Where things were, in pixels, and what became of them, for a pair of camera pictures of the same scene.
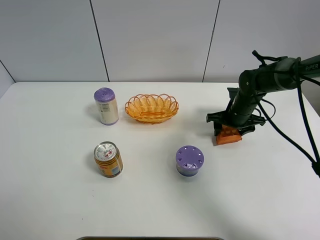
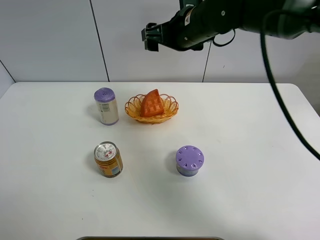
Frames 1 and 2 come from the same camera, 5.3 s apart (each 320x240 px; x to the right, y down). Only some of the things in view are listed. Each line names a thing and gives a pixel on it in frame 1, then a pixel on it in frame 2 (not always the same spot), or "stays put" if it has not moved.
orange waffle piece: [228, 134] → [151, 105]
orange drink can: [109, 159] stays put
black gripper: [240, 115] → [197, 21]
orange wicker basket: [151, 109] stays put
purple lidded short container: [189, 159] stays put
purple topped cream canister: [106, 101] stays put
